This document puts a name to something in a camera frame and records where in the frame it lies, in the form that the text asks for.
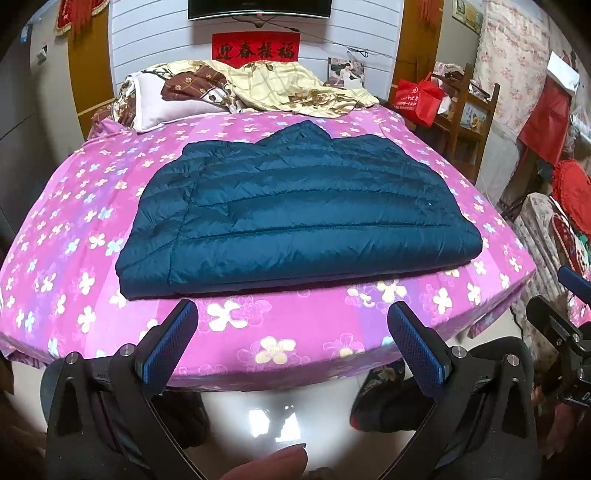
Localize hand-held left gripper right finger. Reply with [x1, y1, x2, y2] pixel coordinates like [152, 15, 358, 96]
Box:
[387, 302, 537, 480]

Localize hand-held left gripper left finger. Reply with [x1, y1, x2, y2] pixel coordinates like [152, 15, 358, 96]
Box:
[58, 299, 199, 480]

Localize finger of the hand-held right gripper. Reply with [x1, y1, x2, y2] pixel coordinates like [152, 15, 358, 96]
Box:
[526, 295, 583, 346]
[557, 267, 591, 306]

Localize teal down jacket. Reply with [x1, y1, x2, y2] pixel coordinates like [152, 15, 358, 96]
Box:
[115, 119, 483, 301]

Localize person's left hand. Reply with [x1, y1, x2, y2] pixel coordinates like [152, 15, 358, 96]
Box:
[217, 443, 309, 480]

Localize red beaded cushion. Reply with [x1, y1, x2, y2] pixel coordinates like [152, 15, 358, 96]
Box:
[549, 215, 591, 278]

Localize floral sofa cover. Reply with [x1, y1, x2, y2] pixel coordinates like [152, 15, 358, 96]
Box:
[512, 193, 578, 352]

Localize red heart cushion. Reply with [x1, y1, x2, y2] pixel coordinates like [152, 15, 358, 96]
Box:
[551, 159, 591, 209]

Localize bed with pink floral sheet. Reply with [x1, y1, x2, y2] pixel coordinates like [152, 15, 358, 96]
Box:
[0, 104, 539, 388]

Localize red hanging cloth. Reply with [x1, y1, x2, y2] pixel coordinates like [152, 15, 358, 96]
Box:
[517, 76, 573, 164]

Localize wooden chair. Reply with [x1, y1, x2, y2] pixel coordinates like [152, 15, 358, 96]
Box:
[434, 64, 500, 162]

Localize colourful picture panel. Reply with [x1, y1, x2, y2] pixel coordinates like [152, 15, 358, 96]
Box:
[462, 104, 485, 131]

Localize white paper sheet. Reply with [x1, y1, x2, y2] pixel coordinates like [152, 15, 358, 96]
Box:
[547, 53, 580, 90]

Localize floral covered mattress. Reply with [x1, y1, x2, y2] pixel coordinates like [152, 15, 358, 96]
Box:
[478, 0, 555, 204]

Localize white pillow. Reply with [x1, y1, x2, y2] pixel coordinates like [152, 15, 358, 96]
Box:
[131, 73, 227, 134]

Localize red shopping bag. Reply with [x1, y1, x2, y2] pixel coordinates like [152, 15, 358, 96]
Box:
[392, 73, 446, 126]

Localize yellow floral quilt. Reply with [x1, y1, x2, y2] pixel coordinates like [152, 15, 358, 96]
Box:
[113, 60, 382, 125]

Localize portrait photo print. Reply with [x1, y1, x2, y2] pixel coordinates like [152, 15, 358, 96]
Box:
[327, 58, 365, 88]

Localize framed wall picture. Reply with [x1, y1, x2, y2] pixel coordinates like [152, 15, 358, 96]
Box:
[452, 0, 483, 33]

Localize red wall banner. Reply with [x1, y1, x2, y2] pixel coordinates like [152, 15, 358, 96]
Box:
[211, 31, 301, 61]

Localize red tassel wall decoration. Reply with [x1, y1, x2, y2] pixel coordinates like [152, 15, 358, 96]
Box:
[55, 0, 109, 38]

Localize black wall television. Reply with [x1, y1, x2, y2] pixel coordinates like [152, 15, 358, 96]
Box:
[187, 0, 333, 21]

